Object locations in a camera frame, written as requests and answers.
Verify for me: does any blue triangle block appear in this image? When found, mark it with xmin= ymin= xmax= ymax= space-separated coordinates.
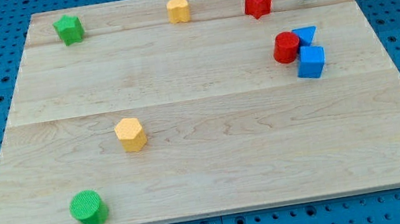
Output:
xmin=292 ymin=26 xmax=317 ymax=46

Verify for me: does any red star block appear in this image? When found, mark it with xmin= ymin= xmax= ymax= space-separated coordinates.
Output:
xmin=244 ymin=0 xmax=272 ymax=20

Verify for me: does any yellow hexagon block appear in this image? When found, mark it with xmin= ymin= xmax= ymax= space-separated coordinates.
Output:
xmin=114 ymin=118 xmax=147 ymax=152

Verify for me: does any green cylinder block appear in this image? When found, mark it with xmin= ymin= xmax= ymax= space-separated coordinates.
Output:
xmin=69 ymin=189 xmax=109 ymax=224

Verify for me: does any red cylinder block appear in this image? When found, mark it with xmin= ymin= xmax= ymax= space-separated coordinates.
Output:
xmin=273 ymin=31 xmax=300 ymax=64

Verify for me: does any yellow heart block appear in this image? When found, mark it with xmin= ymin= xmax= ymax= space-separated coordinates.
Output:
xmin=166 ymin=0 xmax=191 ymax=24

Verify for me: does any green star block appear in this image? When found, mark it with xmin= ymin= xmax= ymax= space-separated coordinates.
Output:
xmin=53 ymin=15 xmax=85 ymax=46

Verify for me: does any light wooden board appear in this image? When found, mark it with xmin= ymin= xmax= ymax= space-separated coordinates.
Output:
xmin=0 ymin=0 xmax=400 ymax=224

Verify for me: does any blue cube block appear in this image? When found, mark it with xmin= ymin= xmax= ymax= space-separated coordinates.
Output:
xmin=297 ymin=46 xmax=325 ymax=79

